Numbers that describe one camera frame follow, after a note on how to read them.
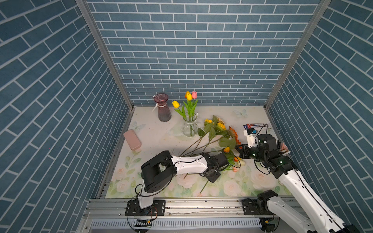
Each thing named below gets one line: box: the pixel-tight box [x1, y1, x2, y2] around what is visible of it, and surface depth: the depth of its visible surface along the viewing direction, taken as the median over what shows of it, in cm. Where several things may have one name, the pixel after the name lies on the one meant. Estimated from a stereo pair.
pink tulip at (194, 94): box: [191, 91, 199, 135], surface depth 91 cm
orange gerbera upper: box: [227, 126, 241, 146], surface depth 100 cm
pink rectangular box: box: [123, 129, 142, 151], surface depth 101 cm
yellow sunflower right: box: [216, 122, 227, 132], surface depth 104 cm
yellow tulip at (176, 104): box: [171, 100, 192, 136], surface depth 88 cm
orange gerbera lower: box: [233, 132, 242, 146], surface depth 96 cm
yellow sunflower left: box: [203, 118, 215, 127], surface depth 107 cm
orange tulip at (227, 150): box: [223, 146, 231, 154], surface depth 93 cm
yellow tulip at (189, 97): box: [186, 92, 193, 136], surface depth 91 cm
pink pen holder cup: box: [280, 142, 289, 152], surface depth 88 cm
